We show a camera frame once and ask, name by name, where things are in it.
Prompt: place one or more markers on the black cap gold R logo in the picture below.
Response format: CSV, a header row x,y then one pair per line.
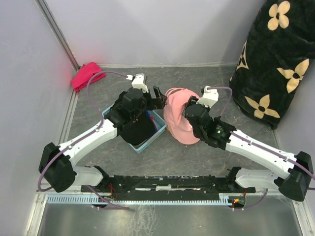
x,y
139,131

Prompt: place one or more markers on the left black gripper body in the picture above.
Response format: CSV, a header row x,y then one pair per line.
x,y
151,104

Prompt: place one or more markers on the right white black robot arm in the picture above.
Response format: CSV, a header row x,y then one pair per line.
x,y
289,173

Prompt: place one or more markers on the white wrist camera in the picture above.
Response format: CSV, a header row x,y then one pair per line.
x,y
209,97
138,82

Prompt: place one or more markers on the pink cap with R logo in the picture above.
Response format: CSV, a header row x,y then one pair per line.
x,y
172,113

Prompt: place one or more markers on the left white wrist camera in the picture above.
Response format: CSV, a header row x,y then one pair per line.
x,y
138,82

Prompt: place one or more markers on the red cloth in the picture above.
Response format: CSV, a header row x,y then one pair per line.
x,y
80,80

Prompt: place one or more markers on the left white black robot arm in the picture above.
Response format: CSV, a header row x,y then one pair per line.
x,y
128,118

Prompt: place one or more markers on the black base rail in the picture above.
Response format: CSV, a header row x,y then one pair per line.
x,y
160,188

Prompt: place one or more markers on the aluminium corner profile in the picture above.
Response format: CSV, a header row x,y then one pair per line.
x,y
44,8

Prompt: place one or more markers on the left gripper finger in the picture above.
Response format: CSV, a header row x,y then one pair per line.
x,y
163,103
158,93

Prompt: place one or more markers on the light blue plastic basket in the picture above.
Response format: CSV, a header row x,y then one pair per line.
x,y
161,126

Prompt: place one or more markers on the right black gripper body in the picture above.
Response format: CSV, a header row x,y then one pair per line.
x,y
192,100

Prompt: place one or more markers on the black floral blanket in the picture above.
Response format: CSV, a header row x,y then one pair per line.
x,y
278,51

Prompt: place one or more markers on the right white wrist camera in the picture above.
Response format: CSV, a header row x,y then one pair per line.
x,y
209,97

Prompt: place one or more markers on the light blue cable duct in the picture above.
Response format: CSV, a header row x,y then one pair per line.
x,y
95,200

